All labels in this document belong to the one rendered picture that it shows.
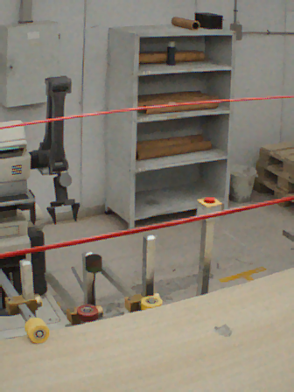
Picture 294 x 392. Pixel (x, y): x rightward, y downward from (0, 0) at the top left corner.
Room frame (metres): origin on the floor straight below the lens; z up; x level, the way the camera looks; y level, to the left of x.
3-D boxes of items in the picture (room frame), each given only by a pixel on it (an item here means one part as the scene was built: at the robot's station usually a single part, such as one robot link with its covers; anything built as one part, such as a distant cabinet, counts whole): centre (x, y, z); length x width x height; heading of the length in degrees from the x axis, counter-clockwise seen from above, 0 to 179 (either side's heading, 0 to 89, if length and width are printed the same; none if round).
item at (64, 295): (2.33, 0.32, 0.84); 0.43 x 0.03 x 0.04; 29
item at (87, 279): (2.23, 0.22, 0.87); 0.04 x 0.04 x 0.48; 29
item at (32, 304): (2.10, 0.46, 0.95); 0.14 x 0.06 x 0.05; 119
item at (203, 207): (2.48, -0.22, 1.18); 0.07 x 0.07 x 0.08; 29
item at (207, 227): (2.48, -0.23, 0.93); 0.05 x 0.05 x 0.45; 29
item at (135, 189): (5.19, -0.13, 0.78); 0.90 x 0.45 x 1.55; 119
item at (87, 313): (2.15, 0.22, 0.85); 0.08 x 0.08 x 0.11
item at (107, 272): (2.42, 0.08, 0.84); 0.43 x 0.03 x 0.04; 29
